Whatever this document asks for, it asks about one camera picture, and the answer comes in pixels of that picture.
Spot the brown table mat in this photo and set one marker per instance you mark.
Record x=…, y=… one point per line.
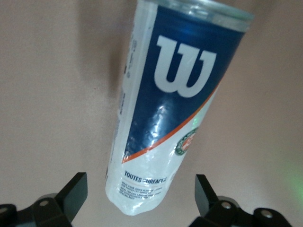
x=47, y=94

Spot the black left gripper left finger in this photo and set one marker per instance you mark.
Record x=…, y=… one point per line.
x=72, y=198

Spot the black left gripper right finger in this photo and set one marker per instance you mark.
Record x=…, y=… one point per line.
x=206, y=201

